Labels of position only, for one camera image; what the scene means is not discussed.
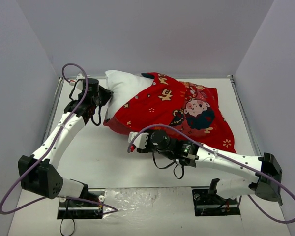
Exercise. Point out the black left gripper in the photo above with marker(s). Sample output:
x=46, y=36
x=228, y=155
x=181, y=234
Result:
x=105, y=94

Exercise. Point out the white pillow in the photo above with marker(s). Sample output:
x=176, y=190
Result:
x=124, y=86

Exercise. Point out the red printed pillowcase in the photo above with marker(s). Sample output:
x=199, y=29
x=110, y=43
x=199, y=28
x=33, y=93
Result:
x=177, y=106

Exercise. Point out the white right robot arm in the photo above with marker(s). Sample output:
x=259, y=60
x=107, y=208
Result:
x=258, y=175

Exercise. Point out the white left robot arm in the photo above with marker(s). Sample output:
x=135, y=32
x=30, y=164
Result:
x=38, y=172

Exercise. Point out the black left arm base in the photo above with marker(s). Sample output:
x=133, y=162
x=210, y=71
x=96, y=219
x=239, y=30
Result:
x=78, y=210

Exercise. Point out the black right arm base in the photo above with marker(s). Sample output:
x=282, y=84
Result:
x=207, y=205

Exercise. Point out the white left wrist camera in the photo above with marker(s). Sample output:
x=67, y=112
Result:
x=80, y=78

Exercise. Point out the metal table edge rail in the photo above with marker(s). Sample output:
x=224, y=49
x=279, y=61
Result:
x=54, y=108

